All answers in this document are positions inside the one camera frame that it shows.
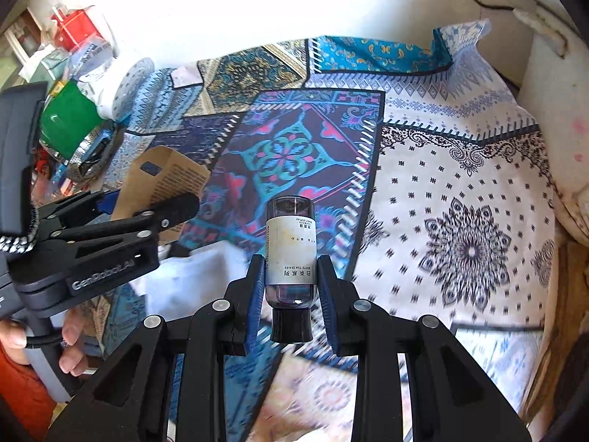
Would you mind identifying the dark glass bottle white label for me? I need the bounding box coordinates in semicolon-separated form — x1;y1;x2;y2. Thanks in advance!
264;196;318;344

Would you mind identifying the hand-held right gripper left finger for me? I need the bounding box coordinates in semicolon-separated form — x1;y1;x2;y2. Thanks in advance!
46;254;268;442

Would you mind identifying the green countertop appliance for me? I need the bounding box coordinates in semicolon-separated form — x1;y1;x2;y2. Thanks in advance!
39;80;106;162

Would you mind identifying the person's left hand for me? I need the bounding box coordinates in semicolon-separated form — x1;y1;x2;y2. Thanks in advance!
0;308;95;377

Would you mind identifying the steel colander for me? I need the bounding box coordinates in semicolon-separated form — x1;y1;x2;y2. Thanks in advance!
64;126;125;180

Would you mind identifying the blue patterned tablecloth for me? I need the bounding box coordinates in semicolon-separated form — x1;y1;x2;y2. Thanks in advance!
92;21;560;442

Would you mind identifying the white printed bag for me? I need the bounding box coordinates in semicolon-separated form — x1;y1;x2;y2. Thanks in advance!
78;71;113;118

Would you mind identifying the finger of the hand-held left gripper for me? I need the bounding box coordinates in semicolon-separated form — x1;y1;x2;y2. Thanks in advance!
59;192;201;259
36;189;120;234

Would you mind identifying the red tin box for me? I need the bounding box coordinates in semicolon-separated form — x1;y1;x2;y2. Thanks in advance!
50;7;99;51

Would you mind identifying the brown cardboard box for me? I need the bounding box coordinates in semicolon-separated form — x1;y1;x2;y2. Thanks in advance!
113;145;211;245

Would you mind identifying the white plastic tray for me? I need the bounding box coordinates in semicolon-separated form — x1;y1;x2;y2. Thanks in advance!
99;57;155;123

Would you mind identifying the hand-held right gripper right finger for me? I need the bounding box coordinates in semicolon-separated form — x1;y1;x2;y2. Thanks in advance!
317;254;532;442

